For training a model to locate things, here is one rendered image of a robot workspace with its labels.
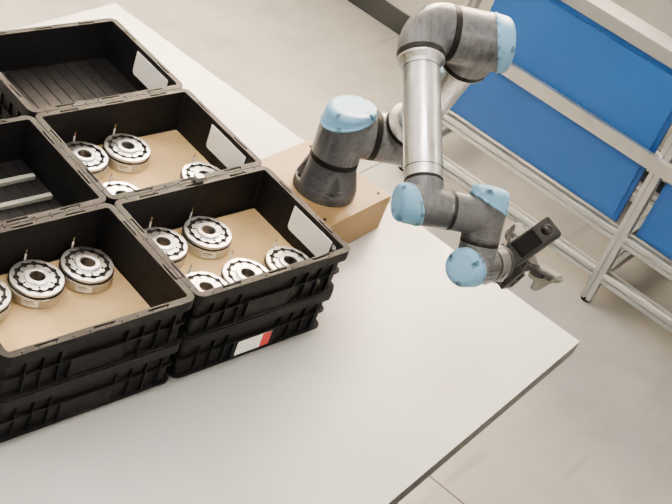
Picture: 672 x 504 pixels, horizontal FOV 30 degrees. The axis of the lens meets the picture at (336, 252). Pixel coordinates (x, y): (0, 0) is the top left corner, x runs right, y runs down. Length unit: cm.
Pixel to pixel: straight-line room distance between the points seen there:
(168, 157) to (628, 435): 184
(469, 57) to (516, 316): 73
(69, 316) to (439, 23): 90
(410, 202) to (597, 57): 193
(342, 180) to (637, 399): 162
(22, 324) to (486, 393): 101
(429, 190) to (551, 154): 201
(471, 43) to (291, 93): 241
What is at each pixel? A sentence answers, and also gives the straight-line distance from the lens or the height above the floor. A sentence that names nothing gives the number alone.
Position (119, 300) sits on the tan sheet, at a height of 83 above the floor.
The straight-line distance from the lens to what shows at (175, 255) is 251.
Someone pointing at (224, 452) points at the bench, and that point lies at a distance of 238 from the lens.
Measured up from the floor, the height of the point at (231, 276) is 86.
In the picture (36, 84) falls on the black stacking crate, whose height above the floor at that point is 83.
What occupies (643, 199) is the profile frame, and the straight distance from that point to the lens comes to 420.
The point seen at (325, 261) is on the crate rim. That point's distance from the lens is 251.
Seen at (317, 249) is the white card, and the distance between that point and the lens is 262.
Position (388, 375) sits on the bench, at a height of 70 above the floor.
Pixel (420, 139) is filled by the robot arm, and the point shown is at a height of 125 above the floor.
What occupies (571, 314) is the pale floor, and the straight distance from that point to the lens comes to 434.
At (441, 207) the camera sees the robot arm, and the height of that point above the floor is 119.
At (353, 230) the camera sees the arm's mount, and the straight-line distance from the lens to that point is 294.
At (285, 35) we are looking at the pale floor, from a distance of 525.
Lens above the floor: 242
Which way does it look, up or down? 36 degrees down
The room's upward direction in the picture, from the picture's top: 22 degrees clockwise
